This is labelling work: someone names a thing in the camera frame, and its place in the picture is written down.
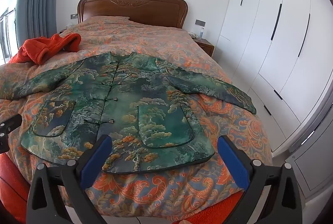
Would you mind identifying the white wardrobe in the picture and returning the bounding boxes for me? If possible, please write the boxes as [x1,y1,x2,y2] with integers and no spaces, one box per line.
[217,0,332,155]

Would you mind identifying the wooden headboard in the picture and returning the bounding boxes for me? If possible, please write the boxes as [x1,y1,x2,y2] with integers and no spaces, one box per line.
[77,0,188,28]

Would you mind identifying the wooden nightstand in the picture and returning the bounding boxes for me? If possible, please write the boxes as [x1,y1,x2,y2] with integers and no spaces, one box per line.
[193,38,215,57]

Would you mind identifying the red fleece garment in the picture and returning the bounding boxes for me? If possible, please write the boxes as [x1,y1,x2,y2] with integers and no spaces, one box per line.
[9,33,81,65]

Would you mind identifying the orange fleece bed sheet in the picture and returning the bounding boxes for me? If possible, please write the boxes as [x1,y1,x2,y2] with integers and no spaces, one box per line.
[1,153,30,223]

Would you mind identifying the plastic water bottle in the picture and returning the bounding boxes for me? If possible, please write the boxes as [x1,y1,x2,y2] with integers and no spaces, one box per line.
[199,27,204,39]

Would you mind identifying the orange floral bed quilt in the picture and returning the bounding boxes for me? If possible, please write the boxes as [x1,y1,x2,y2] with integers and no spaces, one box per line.
[1,16,272,222]

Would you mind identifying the grey wall switch panel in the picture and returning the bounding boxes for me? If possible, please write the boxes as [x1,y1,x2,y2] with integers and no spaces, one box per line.
[195,20,205,27]

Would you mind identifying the green landscape print jacket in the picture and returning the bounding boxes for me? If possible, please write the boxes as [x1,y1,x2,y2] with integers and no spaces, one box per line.
[1,53,256,174]

